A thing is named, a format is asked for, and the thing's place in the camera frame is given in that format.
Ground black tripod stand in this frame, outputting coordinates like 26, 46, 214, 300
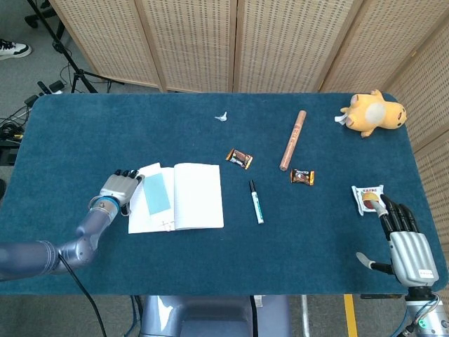
26, 0, 124, 94

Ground green white marker black cap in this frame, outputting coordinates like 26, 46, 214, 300
248, 179, 265, 225

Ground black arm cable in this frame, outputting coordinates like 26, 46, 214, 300
58, 254, 108, 337

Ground dark blue table carpet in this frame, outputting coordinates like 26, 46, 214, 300
0, 91, 441, 296

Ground grey-blue robot torso base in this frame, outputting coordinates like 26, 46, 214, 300
140, 295, 292, 337

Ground white table leg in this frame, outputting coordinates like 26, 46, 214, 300
301, 295, 311, 337

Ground brown orange chocolate candy wrapper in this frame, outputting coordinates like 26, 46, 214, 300
290, 168, 316, 186
225, 148, 254, 171

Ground yellow plush toy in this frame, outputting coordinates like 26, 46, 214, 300
335, 89, 408, 138

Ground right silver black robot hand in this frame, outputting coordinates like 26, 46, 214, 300
356, 194, 440, 287

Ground black office chair base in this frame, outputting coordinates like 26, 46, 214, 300
24, 0, 57, 29

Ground blue cream bookmark pink tassel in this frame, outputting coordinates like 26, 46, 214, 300
136, 162, 176, 232

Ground brown cardboard tube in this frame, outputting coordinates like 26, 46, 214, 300
279, 110, 308, 172

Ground woven wooden folding screen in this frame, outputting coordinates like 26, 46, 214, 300
48, 0, 449, 337

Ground open white lined notebook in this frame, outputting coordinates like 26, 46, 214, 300
128, 162, 225, 234

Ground white black sneaker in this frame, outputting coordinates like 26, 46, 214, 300
0, 38, 32, 61

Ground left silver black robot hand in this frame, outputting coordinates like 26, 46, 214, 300
98, 168, 145, 217

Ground white snack packet red print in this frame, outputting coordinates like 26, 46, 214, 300
351, 184, 385, 216

